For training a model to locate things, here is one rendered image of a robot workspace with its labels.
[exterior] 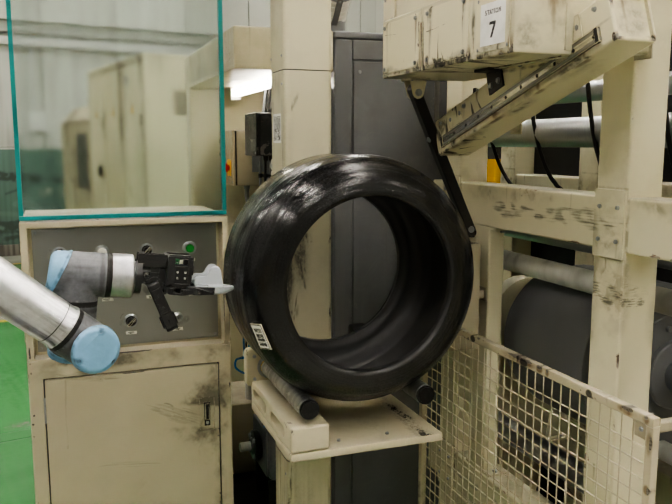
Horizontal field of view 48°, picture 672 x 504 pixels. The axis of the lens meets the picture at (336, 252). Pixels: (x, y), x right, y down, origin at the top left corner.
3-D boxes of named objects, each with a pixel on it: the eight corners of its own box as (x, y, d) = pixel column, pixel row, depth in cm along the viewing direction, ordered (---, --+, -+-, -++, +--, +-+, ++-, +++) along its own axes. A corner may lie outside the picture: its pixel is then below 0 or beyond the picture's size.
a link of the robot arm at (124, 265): (110, 300, 150) (107, 291, 159) (135, 301, 151) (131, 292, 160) (114, 256, 149) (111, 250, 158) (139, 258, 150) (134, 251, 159)
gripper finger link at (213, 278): (239, 268, 159) (196, 266, 156) (236, 295, 160) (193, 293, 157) (235, 266, 162) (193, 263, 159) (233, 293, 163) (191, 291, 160)
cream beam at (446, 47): (379, 79, 194) (380, 21, 192) (464, 82, 203) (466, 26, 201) (510, 53, 138) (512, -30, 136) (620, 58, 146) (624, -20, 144)
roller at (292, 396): (262, 356, 193) (278, 358, 194) (258, 372, 193) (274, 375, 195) (302, 399, 160) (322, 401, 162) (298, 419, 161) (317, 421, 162)
